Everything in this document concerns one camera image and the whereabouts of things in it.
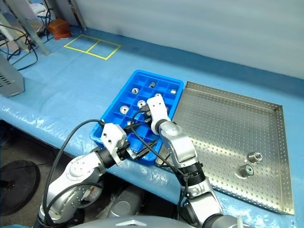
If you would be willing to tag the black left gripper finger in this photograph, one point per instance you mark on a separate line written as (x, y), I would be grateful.
(133, 126)
(147, 149)

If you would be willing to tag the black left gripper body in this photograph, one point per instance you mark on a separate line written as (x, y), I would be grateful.
(124, 152)

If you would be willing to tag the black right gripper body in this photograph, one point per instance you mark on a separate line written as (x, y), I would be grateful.
(147, 120)

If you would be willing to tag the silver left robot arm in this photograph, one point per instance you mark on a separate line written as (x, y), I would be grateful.
(78, 168)

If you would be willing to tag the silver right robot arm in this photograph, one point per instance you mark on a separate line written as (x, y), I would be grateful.
(180, 149)

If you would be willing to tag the blue compartment tray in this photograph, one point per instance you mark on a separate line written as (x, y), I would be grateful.
(145, 136)

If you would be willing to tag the orange plastic box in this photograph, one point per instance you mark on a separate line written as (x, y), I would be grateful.
(59, 28)

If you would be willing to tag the grey round canister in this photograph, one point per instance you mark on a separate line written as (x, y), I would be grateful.
(123, 209)

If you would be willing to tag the blue plastic table cover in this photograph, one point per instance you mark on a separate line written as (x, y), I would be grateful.
(71, 90)

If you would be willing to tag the silver robot torso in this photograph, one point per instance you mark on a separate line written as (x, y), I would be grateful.
(133, 223)

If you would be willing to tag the perforated metal tray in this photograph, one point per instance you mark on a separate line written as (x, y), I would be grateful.
(225, 123)

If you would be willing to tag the grey vented metal case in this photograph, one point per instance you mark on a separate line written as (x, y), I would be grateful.
(9, 78)

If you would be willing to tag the white cloth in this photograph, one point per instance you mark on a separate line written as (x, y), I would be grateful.
(39, 9)

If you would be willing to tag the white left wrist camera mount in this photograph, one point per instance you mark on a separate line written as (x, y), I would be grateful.
(111, 135)

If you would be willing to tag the round black base plate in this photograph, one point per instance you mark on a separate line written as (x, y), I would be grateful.
(16, 187)

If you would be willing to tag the aluminium frame post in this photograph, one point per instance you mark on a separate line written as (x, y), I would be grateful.
(80, 16)
(35, 31)

